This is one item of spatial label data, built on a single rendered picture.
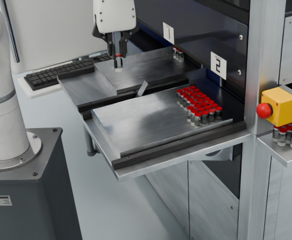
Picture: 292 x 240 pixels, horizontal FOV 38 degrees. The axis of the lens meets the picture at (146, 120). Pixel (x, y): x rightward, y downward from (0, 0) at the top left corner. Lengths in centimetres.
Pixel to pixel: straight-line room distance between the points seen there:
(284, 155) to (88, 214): 138
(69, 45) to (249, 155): 104
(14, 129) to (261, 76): 67
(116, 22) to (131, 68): 59
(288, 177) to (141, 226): 99
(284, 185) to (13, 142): 83
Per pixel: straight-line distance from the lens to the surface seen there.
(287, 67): 117
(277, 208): 145
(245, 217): 142
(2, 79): 114
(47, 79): 177
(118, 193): 239
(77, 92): 150
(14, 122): 119
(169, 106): 134
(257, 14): 108
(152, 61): 168
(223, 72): 126
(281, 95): 110
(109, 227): 220
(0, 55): 118
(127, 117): 130
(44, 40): 192
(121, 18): 106
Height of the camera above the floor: 154
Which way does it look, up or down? 31 degrees down
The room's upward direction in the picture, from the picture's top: 5 degrees counter-clockwise
